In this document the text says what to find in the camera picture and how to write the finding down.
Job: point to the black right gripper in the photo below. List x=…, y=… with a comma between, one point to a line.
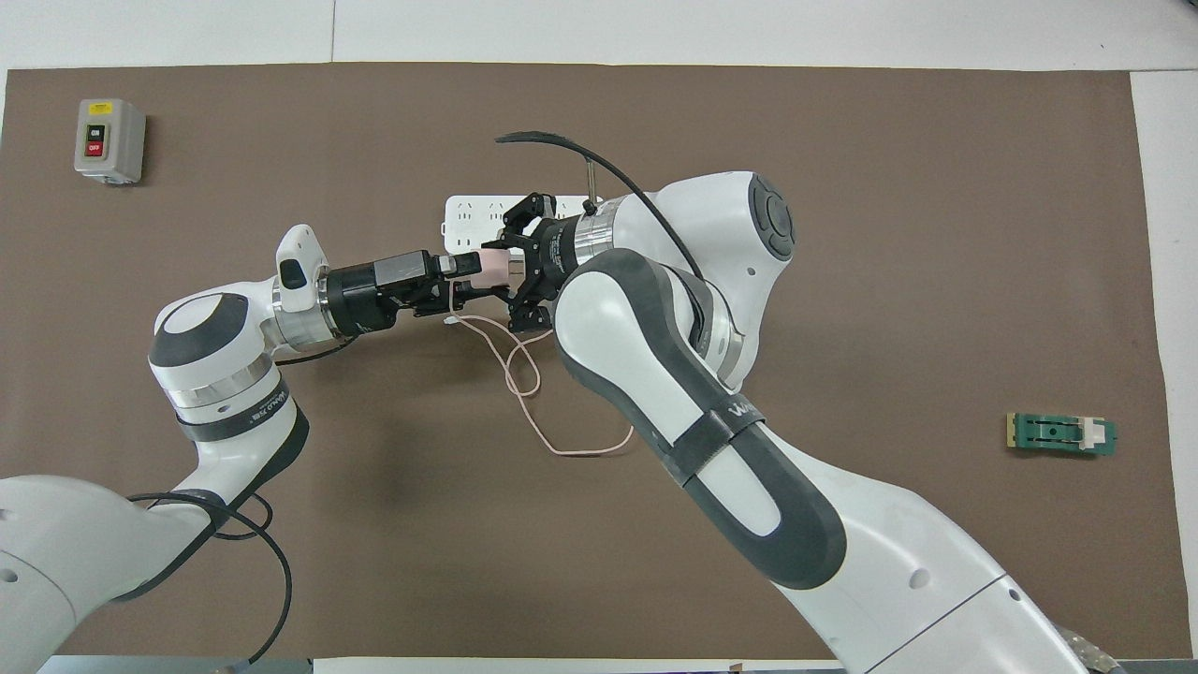
x=559, y=251

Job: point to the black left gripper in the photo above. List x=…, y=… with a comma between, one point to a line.
x=374, y=290

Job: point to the pink charger block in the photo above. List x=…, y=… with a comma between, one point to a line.
x=494, y=264

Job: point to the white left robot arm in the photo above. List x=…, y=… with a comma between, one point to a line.
x=215, y=374

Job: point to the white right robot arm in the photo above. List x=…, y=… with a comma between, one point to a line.
x=711, y=234

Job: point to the white power strip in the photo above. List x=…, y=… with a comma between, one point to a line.
x=468, y=220

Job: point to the brown table mat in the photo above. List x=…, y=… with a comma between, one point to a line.
x=421, y=562

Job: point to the grey on-off switch box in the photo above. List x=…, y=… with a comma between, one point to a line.
x=108, y=140

